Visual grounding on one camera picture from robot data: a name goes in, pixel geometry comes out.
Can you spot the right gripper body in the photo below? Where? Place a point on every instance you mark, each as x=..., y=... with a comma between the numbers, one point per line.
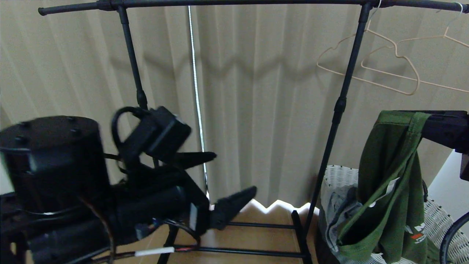
x=465, y=167

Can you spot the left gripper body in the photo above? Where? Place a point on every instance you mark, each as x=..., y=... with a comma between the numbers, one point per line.
x=157, y=209

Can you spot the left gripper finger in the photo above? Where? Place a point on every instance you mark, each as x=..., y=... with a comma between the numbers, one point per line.
x=190, y=159
x=231, y=207

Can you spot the green shirt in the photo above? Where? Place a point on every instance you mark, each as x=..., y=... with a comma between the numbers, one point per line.
x=388, y=165

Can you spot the pale grey shorts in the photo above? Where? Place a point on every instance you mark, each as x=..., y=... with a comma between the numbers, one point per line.
x=339, y=205

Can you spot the pink clothes hanger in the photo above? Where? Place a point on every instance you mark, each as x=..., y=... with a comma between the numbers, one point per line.
x=417, y=75
x=388, y=72

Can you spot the white laundry basket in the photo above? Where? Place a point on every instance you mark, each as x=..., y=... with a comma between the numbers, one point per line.
x=337, y=176

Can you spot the black clothes rack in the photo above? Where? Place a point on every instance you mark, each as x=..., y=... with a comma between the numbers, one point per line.
x=339, y=106

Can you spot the beige curtain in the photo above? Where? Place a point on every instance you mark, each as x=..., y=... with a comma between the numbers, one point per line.
x=256, y=128

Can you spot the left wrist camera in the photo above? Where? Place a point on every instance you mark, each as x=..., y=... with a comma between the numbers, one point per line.
x=165, y=132

